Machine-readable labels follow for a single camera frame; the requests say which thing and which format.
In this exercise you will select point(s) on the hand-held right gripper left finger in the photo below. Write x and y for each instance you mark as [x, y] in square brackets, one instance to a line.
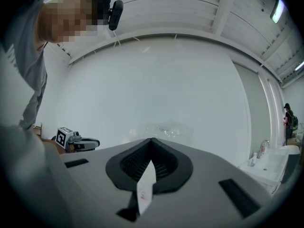
[123, 166]

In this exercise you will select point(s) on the person's head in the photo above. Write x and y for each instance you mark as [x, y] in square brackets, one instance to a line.
[73, 13]

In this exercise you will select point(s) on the black head-worn camera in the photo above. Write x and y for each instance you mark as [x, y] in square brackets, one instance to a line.
[116, 15]

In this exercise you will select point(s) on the white paper label tag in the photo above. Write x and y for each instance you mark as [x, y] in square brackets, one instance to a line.
[146, 186]

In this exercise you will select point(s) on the long ceiling light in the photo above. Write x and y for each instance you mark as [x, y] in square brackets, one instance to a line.
[299, 66]
[278, 10]

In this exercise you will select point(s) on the small white bottle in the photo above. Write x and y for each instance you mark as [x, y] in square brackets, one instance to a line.
[253, 160]

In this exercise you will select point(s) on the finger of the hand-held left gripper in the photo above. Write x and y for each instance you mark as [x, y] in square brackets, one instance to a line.
[91, 143]

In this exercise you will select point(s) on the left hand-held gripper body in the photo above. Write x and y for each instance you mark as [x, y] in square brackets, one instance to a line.
[69, 140]

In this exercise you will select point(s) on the chrome faucet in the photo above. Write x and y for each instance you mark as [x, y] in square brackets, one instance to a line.
[265, 146]

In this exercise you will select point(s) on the person's gray shirt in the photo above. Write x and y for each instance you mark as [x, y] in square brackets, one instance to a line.
[23, 63]

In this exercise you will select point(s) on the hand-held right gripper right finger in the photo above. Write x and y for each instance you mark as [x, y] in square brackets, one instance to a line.
[175, 168]

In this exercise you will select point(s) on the white washbasin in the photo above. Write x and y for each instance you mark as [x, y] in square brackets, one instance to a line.
[268, 165]

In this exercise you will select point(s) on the wooden furniture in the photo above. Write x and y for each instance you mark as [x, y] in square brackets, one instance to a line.
[38, 129]

